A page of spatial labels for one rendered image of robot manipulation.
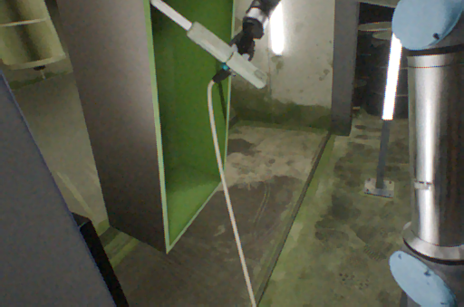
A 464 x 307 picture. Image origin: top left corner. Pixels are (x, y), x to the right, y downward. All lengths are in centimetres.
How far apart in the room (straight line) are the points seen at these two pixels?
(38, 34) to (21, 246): 177
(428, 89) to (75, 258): 65
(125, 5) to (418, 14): 71
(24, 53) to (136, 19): 124
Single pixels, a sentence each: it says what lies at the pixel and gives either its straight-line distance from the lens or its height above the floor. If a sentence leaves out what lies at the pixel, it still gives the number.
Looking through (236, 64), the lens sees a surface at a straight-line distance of 96.
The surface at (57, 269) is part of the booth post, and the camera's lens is 41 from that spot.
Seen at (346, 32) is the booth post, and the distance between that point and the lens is 289.
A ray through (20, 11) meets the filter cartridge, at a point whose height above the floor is 155.
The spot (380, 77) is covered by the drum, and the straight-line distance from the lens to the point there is 351.
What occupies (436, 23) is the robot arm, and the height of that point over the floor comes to 141.
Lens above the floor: 151
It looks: 26 degrees down
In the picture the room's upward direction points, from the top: 8 degrees counter-clockwise
